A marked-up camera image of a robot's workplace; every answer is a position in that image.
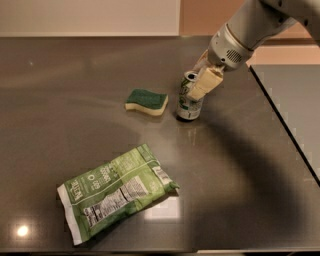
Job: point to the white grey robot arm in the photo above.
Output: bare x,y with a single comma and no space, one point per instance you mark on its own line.
254,22

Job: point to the green snack bag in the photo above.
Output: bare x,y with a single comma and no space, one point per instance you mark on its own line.
122,187

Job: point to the silver green 7up can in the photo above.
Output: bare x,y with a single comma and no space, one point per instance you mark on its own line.
188,109

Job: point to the green yellow sponge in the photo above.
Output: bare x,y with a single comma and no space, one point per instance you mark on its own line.
147,102

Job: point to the grey side table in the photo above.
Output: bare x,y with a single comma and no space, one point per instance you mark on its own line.
293,90

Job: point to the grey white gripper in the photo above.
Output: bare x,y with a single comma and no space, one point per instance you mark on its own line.
224,51

